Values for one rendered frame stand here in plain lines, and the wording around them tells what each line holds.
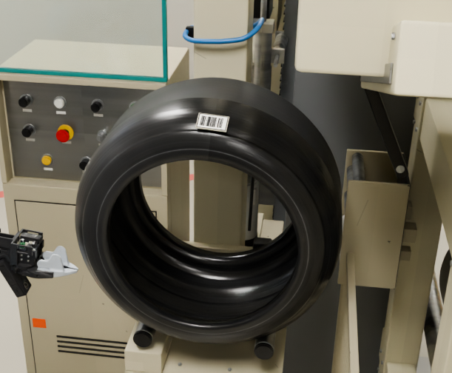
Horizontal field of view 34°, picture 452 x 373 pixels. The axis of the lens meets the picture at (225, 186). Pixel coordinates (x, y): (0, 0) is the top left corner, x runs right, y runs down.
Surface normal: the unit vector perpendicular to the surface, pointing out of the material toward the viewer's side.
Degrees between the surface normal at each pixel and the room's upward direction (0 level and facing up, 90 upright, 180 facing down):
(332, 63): 90
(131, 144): 52
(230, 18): 90
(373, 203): 90
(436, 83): 72
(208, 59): 90
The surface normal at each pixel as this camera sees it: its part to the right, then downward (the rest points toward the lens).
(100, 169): -0.67, -0.14
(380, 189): -0.13, 0.44
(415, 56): -0.12, 0.14
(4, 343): 0.02, -0.89
